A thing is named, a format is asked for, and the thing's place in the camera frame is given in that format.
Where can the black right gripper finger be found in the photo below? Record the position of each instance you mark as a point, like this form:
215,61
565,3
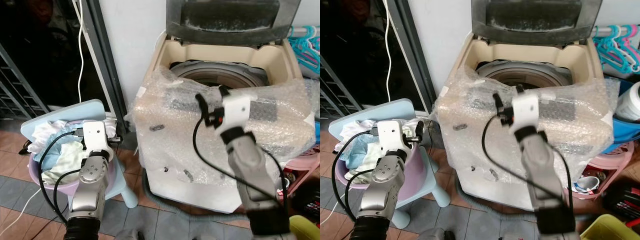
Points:
497,103
223,92
518,90
201,103

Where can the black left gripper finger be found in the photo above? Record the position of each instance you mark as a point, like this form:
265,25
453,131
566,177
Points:
420,129

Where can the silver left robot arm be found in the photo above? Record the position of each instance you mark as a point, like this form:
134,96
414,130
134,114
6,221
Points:
89,185
382,182

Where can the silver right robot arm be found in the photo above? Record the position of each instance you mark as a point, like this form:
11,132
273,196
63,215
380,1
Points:
542,167
252,170

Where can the beige top-load washing machine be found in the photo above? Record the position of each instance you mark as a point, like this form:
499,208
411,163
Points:
280,55
585,55

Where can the grey washing machine lid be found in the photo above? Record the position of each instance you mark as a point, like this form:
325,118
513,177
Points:
230,17
535,17

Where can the teal and pink clothes hangers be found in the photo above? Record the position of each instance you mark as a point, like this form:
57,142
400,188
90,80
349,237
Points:
305,47
617,47

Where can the clear bubble wrap sheet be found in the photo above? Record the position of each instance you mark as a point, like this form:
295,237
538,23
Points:
165,125
465,125

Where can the light blue plastic stool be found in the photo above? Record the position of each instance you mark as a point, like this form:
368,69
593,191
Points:
75,109
370,111

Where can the white cloth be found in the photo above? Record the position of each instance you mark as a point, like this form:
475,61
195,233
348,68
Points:
62,160
362,165

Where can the light blue cloth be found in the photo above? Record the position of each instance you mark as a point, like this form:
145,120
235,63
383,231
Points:
352,152
52,146

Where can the purple plastic laundry basket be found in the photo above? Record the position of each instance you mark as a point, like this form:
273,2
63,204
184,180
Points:
350,182
55,187

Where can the blue plastic basin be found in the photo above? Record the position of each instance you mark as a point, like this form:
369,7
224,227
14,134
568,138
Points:
620,132
317,132

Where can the pink plastic basket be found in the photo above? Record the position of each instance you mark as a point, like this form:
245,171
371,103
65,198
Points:
615,160
302,162

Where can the grey robot foot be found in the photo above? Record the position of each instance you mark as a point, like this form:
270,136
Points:
434,235

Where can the white cup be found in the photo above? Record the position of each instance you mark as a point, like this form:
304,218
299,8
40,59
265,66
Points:
587,184

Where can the white plastic bottle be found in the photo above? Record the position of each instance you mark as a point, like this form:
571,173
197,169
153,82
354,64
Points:
629,102

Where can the yellow-green plastic bin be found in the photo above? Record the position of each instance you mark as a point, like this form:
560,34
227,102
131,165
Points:
612,229
305,229

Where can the red and black floor item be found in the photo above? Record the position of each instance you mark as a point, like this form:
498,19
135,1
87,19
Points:
622,202

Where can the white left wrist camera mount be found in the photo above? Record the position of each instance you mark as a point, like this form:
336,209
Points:
93,134
389,135

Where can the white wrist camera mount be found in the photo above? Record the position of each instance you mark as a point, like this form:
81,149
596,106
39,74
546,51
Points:
389,135
525,110
93,134
235,111

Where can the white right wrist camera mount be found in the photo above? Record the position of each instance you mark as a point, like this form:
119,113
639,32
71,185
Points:
525,110
235,111

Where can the dark sliding door frame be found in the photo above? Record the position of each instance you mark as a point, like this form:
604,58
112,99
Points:
107,65
415,55

